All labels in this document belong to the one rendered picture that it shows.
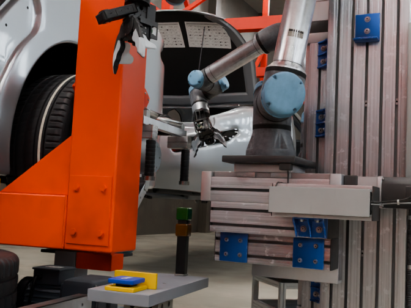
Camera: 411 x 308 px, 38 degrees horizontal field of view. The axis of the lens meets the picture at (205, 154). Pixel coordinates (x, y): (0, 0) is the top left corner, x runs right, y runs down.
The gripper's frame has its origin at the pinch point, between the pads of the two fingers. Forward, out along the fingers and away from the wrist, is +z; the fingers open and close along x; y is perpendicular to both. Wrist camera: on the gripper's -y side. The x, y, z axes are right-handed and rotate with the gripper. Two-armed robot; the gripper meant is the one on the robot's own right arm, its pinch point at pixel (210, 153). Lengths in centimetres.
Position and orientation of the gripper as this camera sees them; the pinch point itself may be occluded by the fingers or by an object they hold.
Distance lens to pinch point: 254.8
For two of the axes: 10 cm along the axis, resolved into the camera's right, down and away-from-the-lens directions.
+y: -2.7, -4.8, -8.3
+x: 9.5, -2.9, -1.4
